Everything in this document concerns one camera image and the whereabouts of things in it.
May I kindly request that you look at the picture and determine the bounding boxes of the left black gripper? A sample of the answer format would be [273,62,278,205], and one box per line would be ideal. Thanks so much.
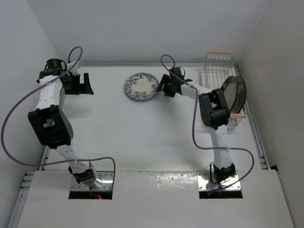
[62,73,93,95]

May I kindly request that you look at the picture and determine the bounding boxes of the blue floral plate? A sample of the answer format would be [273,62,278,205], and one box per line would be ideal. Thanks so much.
[124,73,159,101]

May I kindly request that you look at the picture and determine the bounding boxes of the dark rim patterned plate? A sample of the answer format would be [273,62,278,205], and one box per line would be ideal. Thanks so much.
[221,76,238,114]

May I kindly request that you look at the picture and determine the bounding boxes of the metallic rim cream plate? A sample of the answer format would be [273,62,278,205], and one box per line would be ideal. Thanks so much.
[230,76,247,114]

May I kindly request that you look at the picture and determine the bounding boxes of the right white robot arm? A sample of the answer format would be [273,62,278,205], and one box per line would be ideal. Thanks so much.
[157,67,236,184]

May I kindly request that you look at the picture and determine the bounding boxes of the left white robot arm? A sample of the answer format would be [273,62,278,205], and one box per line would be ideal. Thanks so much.
[28,58,102,189]

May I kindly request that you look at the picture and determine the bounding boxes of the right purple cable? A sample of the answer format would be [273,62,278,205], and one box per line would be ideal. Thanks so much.
[160,54,255,193]

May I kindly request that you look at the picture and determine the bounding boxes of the purple cable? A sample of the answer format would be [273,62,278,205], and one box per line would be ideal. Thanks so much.
[160,54,255,193]
[1,46,116,175]

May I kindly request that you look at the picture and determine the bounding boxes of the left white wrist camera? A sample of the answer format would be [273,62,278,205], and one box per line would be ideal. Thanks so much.
[66,61,79,75]

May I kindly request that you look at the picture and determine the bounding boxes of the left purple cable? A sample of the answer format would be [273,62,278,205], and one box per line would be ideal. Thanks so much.
[1,46,116,175]

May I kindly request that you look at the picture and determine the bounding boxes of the white wire dish rack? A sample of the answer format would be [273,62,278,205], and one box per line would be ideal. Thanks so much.
[201,50,247,127]

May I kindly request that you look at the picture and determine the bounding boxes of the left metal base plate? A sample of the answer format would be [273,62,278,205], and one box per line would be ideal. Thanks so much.
[70,171,114,192]

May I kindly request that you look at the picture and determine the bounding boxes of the metal base plate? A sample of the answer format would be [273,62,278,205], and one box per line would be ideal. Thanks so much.
[197,171,241,191]
[70,171,114,192]

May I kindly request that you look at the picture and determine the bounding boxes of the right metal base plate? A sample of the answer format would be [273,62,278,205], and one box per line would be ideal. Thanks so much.
[197,171,241,191]

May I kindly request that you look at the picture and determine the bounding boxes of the aluminium table frame rail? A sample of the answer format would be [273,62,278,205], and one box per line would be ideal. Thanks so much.
[7,63,74,228]

